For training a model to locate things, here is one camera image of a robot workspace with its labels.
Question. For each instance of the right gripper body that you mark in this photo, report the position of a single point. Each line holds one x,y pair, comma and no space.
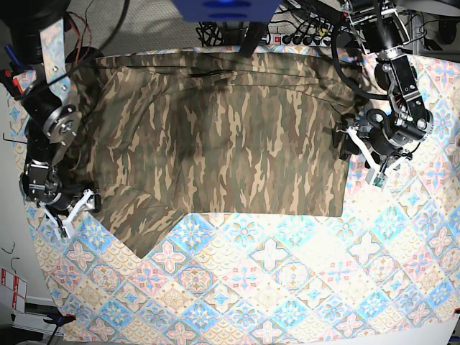
64,208

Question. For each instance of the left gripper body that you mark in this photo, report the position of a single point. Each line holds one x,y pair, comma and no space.
381,147

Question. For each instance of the camouflage T-shirt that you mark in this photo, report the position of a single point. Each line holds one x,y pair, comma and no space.
166,135

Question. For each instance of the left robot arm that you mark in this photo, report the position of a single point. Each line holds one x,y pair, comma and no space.
377,27

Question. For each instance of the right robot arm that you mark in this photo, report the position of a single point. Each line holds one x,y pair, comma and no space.
37,32

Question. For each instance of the white red labelled box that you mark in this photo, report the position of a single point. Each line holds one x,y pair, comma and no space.
13,291

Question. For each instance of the black allen key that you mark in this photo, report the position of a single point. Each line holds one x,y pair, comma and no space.
12,140

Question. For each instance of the black orange clamp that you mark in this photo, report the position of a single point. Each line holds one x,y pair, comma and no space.
58,319

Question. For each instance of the white power strip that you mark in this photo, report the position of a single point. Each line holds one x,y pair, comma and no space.
297,40

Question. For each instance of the patterned tile tablecloth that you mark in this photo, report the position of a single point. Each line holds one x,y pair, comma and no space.
389,263

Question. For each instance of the red black clamp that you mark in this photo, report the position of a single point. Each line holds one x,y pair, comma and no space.
11,84

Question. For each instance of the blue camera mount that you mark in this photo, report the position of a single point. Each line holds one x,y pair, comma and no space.
227,10

